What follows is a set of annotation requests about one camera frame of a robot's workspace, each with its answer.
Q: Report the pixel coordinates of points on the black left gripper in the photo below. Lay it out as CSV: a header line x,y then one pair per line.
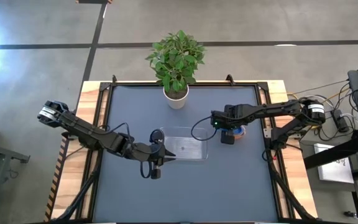
x,y
145,154

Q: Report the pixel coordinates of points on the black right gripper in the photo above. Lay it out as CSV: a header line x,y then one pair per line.
x,y
228,116

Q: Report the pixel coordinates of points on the orange measuring cup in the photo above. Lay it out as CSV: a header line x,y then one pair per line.
x,y
242,134

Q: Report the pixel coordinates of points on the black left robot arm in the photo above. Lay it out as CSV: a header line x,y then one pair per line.
x,y
85,132

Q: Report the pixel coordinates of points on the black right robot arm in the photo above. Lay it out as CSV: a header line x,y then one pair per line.
x,y
278,109

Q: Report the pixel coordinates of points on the clear plastic basket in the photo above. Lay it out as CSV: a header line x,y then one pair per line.
x,y
188,149

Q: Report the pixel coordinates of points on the grey-blue table mat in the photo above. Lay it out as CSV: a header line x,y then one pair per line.
x,y
166,193

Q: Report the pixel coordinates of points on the potted plant in white pot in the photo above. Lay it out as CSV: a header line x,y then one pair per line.
x,y
176,62

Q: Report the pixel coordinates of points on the black power strip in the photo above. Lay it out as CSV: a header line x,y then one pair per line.
x,y
340,121

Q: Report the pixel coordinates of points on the black diagonal beam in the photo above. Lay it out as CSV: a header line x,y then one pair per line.
x,y
337,154

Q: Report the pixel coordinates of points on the white box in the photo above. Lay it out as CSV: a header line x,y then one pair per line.
x,y
334,165

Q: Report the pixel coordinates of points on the black table frame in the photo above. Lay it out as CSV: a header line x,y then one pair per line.
x,y
272,93

